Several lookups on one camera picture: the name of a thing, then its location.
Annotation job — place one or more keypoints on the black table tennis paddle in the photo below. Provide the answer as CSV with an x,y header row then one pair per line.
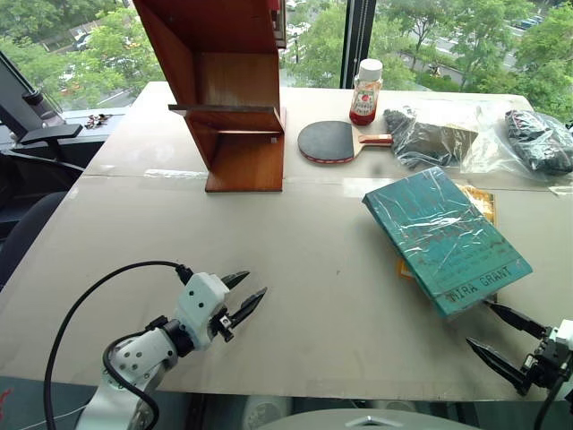
x,y
324,140

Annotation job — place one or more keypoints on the black office chair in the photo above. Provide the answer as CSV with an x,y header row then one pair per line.
x,y
31,215

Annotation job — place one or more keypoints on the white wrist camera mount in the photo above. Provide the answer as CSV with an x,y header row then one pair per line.
x,y
565,336
199,298

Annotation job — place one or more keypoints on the clear bag with dark contents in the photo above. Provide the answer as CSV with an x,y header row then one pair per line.
x,y
418,139

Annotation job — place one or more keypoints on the dark window frame post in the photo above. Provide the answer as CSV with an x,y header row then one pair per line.
x,y
358,40

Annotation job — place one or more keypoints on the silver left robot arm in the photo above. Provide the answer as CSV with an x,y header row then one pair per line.
x,y
134,358

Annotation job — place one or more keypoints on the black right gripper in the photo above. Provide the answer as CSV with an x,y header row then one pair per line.
x,y
546,365

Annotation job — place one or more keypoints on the grey rounded shape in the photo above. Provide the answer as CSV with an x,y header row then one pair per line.
x,y
367,421

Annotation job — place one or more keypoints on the teal plastic-wrapped book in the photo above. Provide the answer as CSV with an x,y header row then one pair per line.
x,y
441,233

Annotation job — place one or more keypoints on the small clutter on windowsill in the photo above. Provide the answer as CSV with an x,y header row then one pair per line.
x,y
98,119

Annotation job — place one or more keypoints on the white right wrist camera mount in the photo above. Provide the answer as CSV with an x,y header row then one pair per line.
x,y
565,336

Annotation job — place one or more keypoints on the large clear bag black contents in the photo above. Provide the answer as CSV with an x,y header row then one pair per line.
x,y
535,141

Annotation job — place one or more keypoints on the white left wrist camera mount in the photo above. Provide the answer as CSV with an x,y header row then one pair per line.
x,y
199,298

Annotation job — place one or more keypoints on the yellow orange book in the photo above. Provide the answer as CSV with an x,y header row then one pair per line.
x,y
484,201

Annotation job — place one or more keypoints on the red drink bottle white cap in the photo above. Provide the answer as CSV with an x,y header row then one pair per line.
x,y
364,100

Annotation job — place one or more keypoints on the wooden shelf stand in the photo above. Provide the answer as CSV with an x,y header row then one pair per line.
x,y
237,85

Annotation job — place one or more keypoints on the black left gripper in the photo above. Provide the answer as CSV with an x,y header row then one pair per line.
x,y
224,323

